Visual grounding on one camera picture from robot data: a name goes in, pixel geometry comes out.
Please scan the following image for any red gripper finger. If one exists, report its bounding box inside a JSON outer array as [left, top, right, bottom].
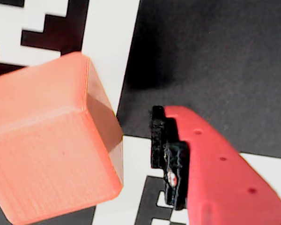
[[151, 105, 281, 225]]

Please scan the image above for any orange cube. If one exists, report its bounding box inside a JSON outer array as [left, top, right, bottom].
[[0, 52, 124, 225]]

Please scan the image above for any black white marker checkerboard mat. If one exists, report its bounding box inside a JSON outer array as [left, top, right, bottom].
[[0, 0, 281, 225]]

